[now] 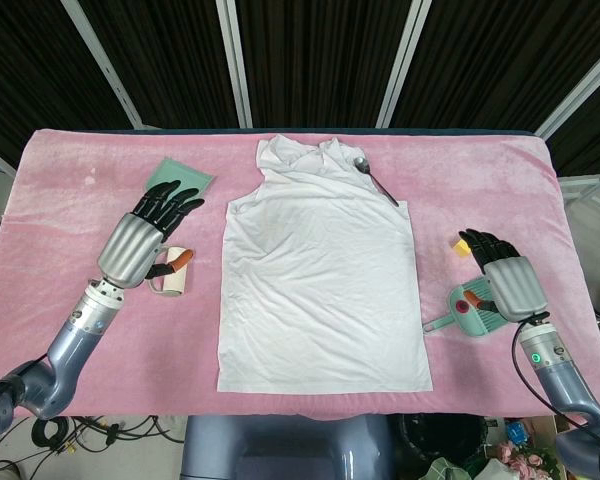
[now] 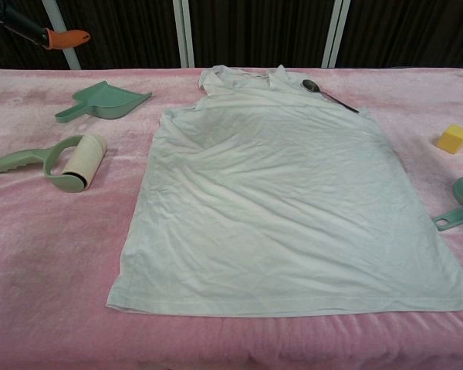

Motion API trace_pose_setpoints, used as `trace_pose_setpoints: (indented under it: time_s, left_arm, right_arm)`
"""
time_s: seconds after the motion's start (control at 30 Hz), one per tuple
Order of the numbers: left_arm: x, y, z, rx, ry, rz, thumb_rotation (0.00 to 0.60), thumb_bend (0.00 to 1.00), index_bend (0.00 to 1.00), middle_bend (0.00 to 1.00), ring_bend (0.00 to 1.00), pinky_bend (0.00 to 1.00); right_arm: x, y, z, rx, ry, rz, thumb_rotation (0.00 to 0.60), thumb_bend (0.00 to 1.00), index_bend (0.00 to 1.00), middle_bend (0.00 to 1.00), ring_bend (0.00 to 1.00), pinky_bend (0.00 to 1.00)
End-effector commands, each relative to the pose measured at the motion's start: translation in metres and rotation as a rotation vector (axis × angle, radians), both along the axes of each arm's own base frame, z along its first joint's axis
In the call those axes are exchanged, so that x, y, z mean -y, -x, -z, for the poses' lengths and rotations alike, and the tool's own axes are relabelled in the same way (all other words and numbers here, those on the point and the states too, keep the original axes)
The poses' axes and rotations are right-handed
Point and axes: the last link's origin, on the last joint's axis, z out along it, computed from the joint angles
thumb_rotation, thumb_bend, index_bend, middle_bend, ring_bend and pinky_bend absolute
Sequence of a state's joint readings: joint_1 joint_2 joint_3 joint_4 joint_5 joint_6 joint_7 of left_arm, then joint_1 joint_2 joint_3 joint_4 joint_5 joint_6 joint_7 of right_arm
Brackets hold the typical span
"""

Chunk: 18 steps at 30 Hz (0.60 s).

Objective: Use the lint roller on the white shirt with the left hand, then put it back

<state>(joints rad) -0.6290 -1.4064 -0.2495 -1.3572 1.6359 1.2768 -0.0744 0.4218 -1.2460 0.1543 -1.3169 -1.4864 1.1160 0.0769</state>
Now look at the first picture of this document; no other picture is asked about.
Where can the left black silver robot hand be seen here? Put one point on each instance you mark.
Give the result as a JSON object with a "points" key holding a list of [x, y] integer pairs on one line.
{"points": [[130, 245]]}

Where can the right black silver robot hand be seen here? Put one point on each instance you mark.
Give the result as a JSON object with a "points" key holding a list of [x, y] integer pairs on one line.
{"points": [[515, 285]]}

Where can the green lint roller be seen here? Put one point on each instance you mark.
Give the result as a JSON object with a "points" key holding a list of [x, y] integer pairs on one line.
{"points": [[175, 285]]}

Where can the white sleeveless shirt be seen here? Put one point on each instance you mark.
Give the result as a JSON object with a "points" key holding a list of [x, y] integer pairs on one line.
{"points": [[320, 280]]}

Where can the green sweeper with red button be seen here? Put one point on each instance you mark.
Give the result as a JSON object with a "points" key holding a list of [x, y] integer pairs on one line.
{"points": [[462, 320]]}

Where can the yellow cube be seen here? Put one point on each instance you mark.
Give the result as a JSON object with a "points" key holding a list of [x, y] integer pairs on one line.
{"points": [[461, 248]]}

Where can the green plastic dustpan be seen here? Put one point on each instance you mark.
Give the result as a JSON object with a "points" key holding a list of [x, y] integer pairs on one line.
{"points": [[180, 172]]}

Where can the pink plush blanket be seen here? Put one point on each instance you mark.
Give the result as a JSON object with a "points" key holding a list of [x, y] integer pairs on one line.
{"points": [[130, 360]]}

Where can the black round bin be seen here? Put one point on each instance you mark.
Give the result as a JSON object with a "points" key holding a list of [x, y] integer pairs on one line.
{"points": [[440, 440]]}

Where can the pink artificial flowers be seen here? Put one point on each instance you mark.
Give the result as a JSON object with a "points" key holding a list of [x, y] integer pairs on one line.
{"points": [[522, 460]]}

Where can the black pleated partition panel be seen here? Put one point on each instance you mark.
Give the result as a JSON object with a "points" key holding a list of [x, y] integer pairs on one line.
{"points": [[490, 60], [320, 60], [170, 60], [20, 75]]}

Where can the metal spoon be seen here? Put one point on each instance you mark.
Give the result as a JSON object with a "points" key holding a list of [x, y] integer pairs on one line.
{"points": [[361, 164]]}

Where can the blue-grey robot torso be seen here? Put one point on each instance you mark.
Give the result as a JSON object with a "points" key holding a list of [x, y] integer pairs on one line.
{"points": [[280, 450]]}

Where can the white frame post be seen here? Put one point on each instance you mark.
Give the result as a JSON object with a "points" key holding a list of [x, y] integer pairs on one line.
{"points": [[580, 90], [402, 65], [235, 65], [105, 65]]}

